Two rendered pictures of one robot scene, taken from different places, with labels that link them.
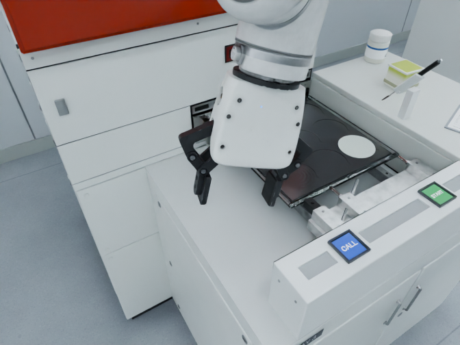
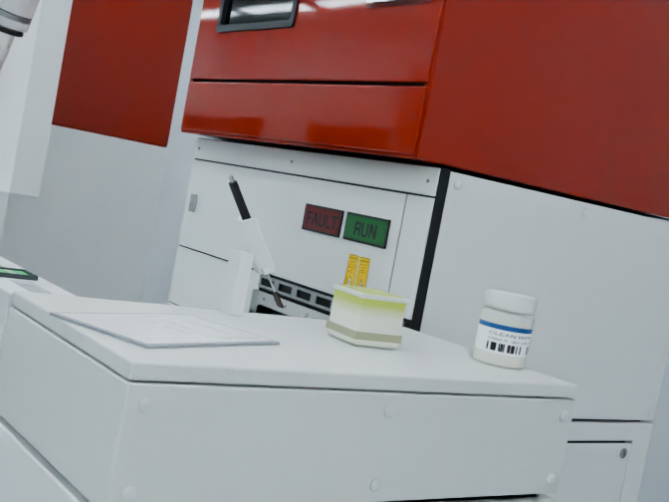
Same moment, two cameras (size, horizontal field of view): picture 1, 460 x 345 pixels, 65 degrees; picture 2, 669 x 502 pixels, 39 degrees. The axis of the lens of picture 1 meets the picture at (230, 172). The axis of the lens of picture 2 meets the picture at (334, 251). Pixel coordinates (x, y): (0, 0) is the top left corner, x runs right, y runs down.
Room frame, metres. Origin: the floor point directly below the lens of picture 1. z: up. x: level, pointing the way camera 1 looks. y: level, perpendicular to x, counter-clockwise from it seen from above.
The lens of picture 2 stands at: (0.85, -1.74, 1.14)
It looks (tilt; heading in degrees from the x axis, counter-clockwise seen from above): 3 degrees down; 85
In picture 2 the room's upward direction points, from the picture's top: 11 degrees clockwise
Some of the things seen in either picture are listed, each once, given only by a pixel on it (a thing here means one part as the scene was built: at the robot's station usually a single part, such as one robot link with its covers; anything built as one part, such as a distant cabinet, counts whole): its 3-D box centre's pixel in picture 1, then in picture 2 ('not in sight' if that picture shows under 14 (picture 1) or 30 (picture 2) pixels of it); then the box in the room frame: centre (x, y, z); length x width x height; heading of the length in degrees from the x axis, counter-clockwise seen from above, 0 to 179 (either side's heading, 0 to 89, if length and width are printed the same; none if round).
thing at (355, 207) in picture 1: (355, 208); not in sight; (0.56, -0.29, 0.89); 0.08 x 0.03 x 0.03; 31
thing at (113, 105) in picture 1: (202, 85); (281, 253); (0.91, 0.08, 1.02); 0.82 x 0.03 x 0.40; 121
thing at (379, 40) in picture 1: (377, 46); (505, 329); (1.20, -0.50, 1.01); 0.07 x 0.07 x 0.10
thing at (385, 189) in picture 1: (375, 204); not in sight; (0.61, -0.36, 0.87); 0.36 x 0.08 x 0.03; 121
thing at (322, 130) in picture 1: (301, 140); not in sight; (0.82, -0.20, 0.90); 0.34 x 0.34 x 0.01; 31
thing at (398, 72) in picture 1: (402, 76); (366, 316); (1.01, -0.53, 1.00); 0.07 x 0.07 x 0.07; 26
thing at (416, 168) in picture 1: (423, 172); not in sight; (0.69, -0.50, 0.89); 0.08 x 0.03 x 0.03; 31
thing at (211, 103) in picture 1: (255, 90); (324, 302); (1.00, -0.08, 0.96); 0.44 x 0.01 x 0.02; 121
